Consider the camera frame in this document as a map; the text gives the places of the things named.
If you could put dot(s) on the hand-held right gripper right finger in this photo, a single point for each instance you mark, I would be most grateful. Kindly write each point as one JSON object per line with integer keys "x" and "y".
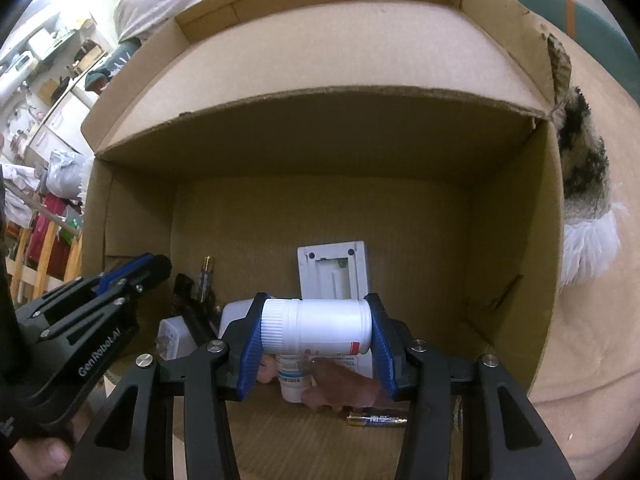
{"x": 385, "y": 360}

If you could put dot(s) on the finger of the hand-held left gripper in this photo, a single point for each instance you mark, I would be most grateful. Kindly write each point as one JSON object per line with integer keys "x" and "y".
{"x": 122, "y": 271}
{"x": 150, "y": 277}

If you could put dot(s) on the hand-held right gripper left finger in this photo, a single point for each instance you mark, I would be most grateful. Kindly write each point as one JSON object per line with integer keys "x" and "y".
{"x": 252, "y": 355}

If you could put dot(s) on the small white box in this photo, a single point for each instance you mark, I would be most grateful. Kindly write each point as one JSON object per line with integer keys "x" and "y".
{"x": 235, "y": 317}

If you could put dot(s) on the small white pill bottle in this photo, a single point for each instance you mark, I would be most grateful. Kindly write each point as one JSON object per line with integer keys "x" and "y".
{"x": 292, "y": 380}

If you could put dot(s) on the black plastic clip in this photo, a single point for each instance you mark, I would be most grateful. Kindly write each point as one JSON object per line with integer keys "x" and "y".
{"x": 192, "y": 310}

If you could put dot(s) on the blue and gold battery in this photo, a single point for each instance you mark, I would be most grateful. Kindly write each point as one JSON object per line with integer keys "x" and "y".
{"x": 375, "y": 420}

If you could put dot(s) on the white charger plug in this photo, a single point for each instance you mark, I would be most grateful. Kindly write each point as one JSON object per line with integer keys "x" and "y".
{"x": 175, "y": 337}

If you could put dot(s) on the large white plastic bottle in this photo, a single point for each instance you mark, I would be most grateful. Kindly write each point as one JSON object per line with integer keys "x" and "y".
{"x": 320, "y": 325}

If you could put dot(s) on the white remote control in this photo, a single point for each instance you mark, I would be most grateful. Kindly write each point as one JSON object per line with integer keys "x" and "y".
{"x": 332, "y": 270}

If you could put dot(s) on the cardboard box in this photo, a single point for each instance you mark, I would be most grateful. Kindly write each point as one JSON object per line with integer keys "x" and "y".
{"x": 325, "y": 200}

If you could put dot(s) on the person's left hand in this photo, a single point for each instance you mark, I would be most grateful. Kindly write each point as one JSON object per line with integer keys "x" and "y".
{"x": 42, "y": 457}

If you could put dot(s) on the wooden chair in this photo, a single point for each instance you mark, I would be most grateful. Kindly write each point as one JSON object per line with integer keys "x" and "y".
{"x": 45, "y": 255}

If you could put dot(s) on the red bag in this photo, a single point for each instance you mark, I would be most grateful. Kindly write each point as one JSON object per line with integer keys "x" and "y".
{"x": 47, "y": 230}

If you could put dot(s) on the grey plastic bag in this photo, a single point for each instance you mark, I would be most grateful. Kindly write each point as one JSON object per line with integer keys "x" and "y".
{"x": 65, "y": 170}

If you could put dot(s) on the white kitchen counter cabinet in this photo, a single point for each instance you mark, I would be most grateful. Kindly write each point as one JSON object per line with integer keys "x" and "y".
{"x": 60, "y": 115}

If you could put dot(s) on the teal pillow with orange stripe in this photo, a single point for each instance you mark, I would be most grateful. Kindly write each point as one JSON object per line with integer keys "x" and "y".
{"x": 107, "y": 72}
{"x": 590, "y": 30}

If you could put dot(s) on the fluffy leopard print blanket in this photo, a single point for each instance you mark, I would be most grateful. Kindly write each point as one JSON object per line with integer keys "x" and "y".
{"x": 585, "y": 185}

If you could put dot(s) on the white duvet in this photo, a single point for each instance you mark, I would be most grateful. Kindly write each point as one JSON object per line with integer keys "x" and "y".
{"x": 165, "y": 5}

